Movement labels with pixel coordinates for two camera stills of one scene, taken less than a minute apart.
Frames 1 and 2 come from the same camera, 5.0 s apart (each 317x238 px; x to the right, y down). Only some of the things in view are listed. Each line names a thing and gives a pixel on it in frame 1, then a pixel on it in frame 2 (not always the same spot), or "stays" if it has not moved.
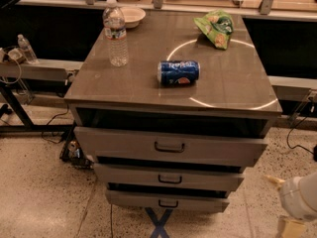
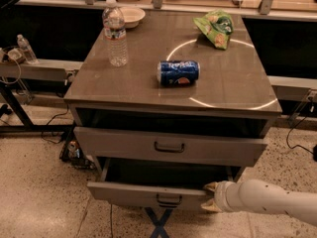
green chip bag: (217, 26) stays
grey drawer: (169, 177) → (146, 195)
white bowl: (132, 16) stays
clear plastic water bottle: (115, 30) stays
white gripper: (294, 197) → (223, 195)
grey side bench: (39, 69) stays
